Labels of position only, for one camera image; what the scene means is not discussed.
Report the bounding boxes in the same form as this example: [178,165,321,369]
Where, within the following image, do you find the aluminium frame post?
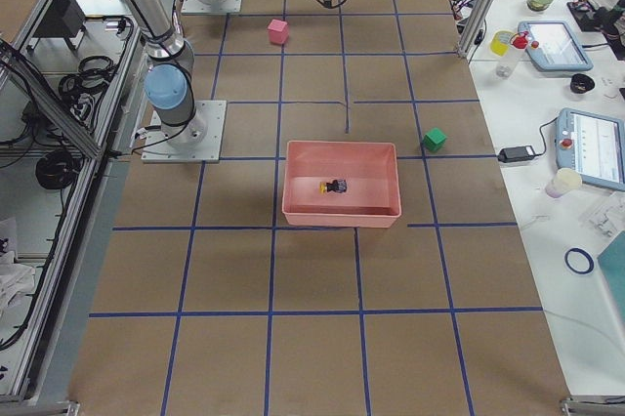
[454,0,520,62]

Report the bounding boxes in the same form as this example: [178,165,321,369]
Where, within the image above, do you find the white cloth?
[0,218,36,319]

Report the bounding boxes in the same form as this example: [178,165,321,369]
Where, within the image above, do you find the pink cube centre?
[267,19,289,45]

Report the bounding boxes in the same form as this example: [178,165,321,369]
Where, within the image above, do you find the white plastic cup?
[545,168,583,198]

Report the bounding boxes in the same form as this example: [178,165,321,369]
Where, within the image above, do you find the yellow tape roll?
[489,30,515,57]

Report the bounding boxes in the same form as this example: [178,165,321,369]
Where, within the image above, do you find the black power adapter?
[497,146,537,163]

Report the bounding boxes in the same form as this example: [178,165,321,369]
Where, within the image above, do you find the blue tape ring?
[564,248,595,275]

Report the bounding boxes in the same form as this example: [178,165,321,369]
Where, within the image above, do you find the pink plastic bin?
[282,141,402,228]

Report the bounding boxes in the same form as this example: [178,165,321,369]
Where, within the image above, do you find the teach pendant near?
[555,107,624,191]

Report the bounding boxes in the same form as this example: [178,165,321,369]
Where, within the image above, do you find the teach pendant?
[518,21,593,72]
[555,107,624,191]

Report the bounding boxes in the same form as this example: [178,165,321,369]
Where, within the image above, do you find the green cube near bin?
[422,127,447,152]

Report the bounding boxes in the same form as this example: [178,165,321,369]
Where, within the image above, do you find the teach pendant far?
[518,21,593,72]

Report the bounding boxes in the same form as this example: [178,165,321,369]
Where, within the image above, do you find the black small bowl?
[569,73,596,95]

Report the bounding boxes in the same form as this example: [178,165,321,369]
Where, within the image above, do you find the clear squeeze bottle red cap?
[495,30,530,78]

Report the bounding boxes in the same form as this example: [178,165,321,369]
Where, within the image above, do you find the teal board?
[598,231,625,320]

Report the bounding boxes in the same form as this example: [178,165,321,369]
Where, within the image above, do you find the yellow push button switch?
[319,179,348,193]

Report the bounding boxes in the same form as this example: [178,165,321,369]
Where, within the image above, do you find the coiled black cables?
[34,149,79,191]

